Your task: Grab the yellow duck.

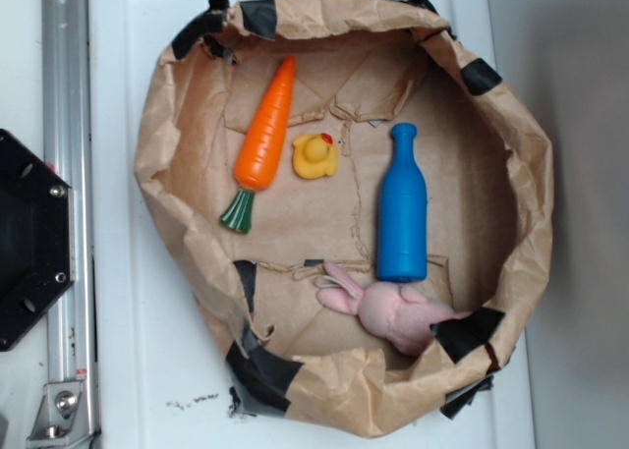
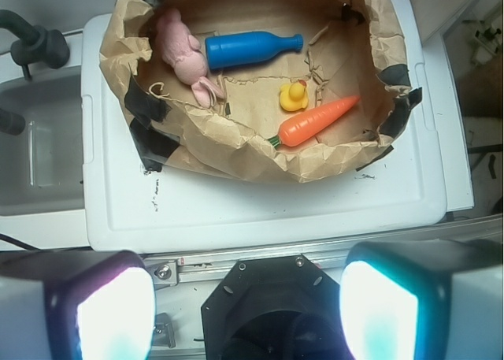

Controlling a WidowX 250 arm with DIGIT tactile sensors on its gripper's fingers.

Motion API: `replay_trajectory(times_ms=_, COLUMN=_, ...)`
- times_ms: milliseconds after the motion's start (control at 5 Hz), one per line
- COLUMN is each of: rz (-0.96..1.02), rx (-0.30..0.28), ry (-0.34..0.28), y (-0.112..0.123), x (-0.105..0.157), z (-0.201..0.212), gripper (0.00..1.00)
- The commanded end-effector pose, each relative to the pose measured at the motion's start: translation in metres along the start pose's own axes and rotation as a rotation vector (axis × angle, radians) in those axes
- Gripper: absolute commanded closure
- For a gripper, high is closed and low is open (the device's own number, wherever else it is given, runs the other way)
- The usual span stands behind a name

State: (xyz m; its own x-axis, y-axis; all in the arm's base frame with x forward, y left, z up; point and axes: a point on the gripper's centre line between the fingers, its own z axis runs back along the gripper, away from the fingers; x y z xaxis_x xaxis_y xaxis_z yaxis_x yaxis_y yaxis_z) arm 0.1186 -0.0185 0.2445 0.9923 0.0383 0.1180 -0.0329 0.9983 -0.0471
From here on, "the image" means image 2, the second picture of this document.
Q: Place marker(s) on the blue plastic bottle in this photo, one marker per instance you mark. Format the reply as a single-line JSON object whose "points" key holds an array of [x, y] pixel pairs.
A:
{"points": [[248, 48]]}

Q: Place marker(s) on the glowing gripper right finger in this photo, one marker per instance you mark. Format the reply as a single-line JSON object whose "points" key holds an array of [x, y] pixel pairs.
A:
{"points": [[431, 299]]}

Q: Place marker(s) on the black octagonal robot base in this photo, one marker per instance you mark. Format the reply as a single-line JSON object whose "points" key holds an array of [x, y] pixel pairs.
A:
{"points": [[274, 308]]}

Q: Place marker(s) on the yellow rubber duck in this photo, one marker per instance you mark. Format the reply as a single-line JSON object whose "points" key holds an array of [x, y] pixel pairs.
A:
{"points": [[294, 96]]}

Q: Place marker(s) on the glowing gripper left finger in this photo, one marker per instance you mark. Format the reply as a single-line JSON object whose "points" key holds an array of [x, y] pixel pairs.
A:
{"points": [[76, 305]]}

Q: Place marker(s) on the orange toy carrot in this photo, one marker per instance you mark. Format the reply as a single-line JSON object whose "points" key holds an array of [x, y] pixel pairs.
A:
{"points": [[303, 126]]}

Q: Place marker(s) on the grey plastic bin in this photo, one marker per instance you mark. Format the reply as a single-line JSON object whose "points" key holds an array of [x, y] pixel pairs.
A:
{"points": [[41, 168]]}

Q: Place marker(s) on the black clamp handle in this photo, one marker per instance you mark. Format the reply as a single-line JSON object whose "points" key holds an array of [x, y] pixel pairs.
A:
{"points": [[34, 44]]}

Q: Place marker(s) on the brown paper bag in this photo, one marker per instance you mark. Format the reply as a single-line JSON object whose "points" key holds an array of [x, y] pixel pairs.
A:
{"points": [[351, 47]]}

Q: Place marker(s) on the white plastic lid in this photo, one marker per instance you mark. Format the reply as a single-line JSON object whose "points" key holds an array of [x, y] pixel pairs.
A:
{"points": [[175, 210]]}

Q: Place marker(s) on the pink plush bunny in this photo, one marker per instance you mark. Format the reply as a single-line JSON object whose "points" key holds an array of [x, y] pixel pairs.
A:
{"points": [[182, 51]]}

